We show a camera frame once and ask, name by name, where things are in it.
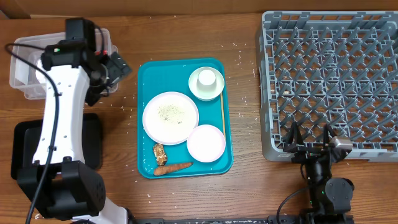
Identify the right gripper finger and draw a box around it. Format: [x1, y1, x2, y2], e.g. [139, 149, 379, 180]
[323, 124, 335, 145]
[285, 121, 303, 145]

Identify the white saucer bowl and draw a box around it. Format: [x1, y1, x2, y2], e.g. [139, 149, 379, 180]
[188, 67, 225, 101]

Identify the white cup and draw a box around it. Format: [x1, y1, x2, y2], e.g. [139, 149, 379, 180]
[197, 69, 216, 90]

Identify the red snack wrapper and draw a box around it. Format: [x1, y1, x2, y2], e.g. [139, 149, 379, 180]
[95, 50, 108, 55]

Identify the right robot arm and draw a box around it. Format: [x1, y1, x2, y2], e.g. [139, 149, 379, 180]
[275, 122, 354, 223]

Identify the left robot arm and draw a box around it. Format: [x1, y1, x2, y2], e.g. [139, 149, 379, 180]
[17, 39, 134, 223]

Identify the grey dishwasher rack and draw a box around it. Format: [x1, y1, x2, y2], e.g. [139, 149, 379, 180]
[257, 11, 397, 162]

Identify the large white plate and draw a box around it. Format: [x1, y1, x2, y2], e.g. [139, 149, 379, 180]
[142, 91, 199, 146]

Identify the teal plastic tray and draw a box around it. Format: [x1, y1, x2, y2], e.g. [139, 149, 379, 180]
[137, 58, 233, 179]

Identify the wooden chopstick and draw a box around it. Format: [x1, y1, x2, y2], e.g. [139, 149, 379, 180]
[220, 92, 226, 139]

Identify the small white plate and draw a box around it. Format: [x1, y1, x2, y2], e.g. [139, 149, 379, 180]
[187, 124, 226, 163]

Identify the clear plastic bin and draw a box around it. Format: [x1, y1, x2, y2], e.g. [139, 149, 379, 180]
[9, 28, 118, 100]

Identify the brown walnut piece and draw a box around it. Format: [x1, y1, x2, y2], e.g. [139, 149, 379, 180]
[153, 143, 168, 166]

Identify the orange carrot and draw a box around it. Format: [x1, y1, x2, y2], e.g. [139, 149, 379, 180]
[154, 162, 193, 176]

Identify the black plastic tray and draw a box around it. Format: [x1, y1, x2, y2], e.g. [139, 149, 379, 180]
[11, 113, 103, 180]

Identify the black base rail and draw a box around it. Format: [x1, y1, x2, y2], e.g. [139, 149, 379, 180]
[136, 215, 300, 224]

